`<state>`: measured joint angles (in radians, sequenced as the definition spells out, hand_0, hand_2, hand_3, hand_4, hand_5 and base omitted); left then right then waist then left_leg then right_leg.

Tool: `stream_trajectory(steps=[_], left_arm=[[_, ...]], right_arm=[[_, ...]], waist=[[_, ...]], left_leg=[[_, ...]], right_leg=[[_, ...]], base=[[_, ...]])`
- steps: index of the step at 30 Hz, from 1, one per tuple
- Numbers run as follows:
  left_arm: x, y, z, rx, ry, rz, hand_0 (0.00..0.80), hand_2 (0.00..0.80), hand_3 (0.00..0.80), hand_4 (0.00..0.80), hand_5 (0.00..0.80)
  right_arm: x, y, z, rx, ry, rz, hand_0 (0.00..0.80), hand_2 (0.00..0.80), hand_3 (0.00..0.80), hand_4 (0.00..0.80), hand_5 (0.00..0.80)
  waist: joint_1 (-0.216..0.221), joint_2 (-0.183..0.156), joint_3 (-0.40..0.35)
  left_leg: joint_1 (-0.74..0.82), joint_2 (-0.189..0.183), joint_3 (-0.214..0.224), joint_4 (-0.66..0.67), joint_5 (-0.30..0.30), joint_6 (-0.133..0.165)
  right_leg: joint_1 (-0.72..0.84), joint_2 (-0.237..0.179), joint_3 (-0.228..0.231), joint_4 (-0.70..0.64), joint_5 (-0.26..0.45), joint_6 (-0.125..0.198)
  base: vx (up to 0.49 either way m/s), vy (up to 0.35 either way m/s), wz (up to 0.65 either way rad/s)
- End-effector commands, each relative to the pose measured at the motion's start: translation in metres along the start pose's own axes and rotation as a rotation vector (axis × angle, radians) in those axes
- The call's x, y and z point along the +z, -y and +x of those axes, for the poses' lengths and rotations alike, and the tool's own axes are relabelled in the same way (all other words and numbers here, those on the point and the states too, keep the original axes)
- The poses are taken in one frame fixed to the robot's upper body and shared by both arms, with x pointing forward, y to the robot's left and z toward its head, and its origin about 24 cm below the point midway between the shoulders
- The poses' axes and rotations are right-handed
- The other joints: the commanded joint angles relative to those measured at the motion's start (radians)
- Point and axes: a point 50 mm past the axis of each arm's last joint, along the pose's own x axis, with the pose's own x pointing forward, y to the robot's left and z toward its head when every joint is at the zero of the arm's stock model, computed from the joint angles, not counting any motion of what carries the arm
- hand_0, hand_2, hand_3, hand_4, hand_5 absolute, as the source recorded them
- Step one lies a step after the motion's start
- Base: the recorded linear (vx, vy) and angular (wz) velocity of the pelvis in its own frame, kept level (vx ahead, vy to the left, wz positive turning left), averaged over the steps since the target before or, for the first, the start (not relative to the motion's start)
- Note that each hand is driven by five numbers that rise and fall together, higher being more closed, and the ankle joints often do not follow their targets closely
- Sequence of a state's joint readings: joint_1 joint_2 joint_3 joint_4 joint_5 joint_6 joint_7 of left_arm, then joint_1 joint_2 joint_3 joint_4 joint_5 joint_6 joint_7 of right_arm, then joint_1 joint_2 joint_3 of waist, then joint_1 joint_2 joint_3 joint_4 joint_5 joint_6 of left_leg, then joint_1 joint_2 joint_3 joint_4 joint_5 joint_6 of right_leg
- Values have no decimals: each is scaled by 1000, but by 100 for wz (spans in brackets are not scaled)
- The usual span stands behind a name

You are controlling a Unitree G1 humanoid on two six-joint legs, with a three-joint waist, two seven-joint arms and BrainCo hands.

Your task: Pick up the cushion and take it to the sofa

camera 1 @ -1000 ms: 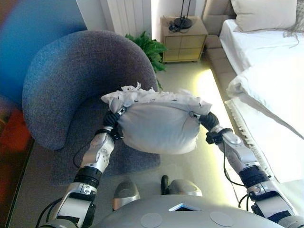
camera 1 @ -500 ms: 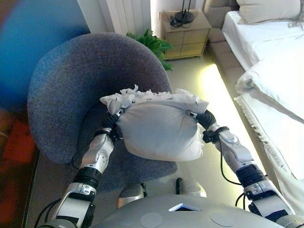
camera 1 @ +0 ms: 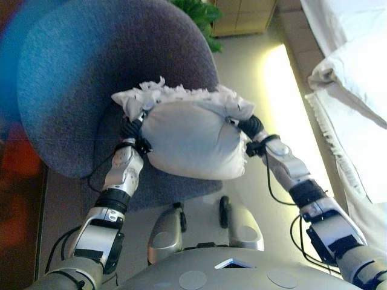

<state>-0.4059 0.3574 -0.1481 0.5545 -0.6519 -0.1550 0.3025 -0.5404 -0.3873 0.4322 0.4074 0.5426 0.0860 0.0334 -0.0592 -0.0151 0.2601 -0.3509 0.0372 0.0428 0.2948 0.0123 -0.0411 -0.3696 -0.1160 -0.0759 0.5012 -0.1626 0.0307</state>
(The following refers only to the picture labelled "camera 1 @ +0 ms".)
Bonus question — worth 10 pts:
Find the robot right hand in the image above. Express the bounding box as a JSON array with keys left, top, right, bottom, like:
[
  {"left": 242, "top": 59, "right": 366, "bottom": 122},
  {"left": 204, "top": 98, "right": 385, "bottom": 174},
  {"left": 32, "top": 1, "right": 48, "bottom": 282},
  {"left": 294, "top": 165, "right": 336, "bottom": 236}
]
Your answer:
[{"left": 226, "top": 114, "right": 267, "bottom": 143}]

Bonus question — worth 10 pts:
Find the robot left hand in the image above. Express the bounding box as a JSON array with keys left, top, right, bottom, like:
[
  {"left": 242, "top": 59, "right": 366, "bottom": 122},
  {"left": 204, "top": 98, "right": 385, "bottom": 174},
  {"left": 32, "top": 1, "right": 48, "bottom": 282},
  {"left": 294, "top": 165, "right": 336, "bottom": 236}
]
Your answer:
[{"left": 120, "top": 101, "right": 154, "bottom": 146}]

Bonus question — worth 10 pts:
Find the white fringed cushion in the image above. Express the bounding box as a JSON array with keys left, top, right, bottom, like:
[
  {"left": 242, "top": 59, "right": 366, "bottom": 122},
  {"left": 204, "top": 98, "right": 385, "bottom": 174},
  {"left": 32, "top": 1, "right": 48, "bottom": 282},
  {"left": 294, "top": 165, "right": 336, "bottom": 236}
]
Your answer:
[{"left": 111, "top": 76, "right": 257, "bottom": 181}]

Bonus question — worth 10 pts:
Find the grey upholstered armchair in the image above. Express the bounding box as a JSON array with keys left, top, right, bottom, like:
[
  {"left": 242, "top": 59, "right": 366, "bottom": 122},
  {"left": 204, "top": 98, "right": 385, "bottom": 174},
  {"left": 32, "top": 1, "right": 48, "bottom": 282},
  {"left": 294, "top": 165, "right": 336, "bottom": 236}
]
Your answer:
[{"left": 16, "top": 0, "right": 223, "bottom": 212}]

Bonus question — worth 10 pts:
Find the silver robot right leg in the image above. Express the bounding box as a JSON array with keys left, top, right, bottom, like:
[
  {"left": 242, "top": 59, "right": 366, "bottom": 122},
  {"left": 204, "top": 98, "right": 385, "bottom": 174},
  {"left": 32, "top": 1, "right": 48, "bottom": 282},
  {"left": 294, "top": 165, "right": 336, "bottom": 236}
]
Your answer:
[{"left": 219, "top": 195, "right": 264, "bottom": 251}]

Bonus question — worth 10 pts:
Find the white fringed bedspread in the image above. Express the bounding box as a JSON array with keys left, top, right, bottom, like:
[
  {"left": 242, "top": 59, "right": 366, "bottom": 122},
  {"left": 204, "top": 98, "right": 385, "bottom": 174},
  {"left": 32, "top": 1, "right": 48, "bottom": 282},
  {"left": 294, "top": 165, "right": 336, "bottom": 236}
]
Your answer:
[{"left": 304, "top": 92, "right": 387, "bottom": 212}]

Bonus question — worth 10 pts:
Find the light wooden nightstand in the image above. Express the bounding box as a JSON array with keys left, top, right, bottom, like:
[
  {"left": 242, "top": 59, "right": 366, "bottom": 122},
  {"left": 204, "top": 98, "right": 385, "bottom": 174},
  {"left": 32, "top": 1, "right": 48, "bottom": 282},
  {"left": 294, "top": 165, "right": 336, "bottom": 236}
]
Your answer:
[{"left": 211, "top": 0, "right": 278, "bottom": 37}]

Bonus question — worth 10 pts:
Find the black shoe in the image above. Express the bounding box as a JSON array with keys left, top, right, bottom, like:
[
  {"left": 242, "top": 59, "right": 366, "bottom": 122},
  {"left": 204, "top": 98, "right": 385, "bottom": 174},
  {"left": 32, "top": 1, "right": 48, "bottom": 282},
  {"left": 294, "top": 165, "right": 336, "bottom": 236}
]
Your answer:
[{"left": 147, "top": 202, "right": 187, "bottom": 266}]

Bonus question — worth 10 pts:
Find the white folded duvet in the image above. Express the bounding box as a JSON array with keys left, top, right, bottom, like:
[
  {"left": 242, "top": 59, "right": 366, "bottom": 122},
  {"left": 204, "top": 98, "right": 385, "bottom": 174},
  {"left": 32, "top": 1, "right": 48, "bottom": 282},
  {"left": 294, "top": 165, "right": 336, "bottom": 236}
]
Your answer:
[{"left": 307, "top": 39, "right": 387, "bottom": 129}]

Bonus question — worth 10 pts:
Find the green potted plant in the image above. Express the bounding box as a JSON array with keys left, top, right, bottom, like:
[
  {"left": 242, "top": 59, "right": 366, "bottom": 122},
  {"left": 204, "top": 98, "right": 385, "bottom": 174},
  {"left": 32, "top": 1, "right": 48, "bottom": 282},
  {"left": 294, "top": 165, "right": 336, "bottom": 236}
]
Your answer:
[{"left": 171, "top": 0, "right": 224, "bottom": 53}]

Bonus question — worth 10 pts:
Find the colourful abstract rug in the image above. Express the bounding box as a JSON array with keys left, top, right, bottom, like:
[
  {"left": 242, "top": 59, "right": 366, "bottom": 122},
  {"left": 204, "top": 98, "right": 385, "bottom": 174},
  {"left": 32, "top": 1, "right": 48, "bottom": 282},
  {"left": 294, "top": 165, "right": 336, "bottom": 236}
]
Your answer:
[{"left": 0, "top": 0, "right": 49, "bottom": 272}]

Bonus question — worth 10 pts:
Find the white bed mattress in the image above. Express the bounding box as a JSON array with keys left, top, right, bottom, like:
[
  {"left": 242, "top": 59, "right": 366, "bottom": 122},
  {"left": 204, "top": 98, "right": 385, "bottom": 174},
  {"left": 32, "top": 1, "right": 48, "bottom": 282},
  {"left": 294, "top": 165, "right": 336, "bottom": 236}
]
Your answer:
[{"left": 299, "top": 0, "right": 387, "bottom": 58}]

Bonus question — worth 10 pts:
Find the grey robot torso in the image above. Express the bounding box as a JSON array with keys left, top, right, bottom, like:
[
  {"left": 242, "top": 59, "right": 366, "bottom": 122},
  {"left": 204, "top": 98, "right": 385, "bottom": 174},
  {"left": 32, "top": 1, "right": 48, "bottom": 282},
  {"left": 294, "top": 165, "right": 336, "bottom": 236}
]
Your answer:
[{"left": 119, "top": 244, "right": 348, "bottom": 290}]

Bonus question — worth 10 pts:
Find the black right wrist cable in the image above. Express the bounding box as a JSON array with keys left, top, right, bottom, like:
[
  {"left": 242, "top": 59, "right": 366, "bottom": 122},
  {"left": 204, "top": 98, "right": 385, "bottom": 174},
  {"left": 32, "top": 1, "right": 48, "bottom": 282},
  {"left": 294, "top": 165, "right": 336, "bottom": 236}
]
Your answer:
[{"left": 265, "top": 150, "right": 300, "bottom": 209}]

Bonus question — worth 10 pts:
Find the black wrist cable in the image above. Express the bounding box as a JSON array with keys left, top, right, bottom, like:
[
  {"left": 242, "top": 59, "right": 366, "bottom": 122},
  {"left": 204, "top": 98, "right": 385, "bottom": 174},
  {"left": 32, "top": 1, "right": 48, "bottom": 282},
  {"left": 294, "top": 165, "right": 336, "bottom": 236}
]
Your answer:
[
  {"left": 87, "top": 152, "right": 117, "bottom": 194},
  {"left": 265, "top": 150, "right": 300, "bottom": 209}
]

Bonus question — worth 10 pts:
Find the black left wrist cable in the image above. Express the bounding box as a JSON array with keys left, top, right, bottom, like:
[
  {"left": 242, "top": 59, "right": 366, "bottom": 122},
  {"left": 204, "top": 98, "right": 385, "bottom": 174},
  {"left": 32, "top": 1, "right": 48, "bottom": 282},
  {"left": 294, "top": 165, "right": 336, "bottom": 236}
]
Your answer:
[{"left": 87, "top": 152, "right": 117, "bottom": 194}]

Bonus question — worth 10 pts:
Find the beige upholstered bed frame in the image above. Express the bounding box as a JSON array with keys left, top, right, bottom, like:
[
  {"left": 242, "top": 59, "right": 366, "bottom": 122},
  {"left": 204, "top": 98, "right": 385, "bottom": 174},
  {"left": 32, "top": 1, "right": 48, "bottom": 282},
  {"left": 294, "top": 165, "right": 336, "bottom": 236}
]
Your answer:
[{"left": 276, "top": 0, "right": 326, "bottom": 79}]

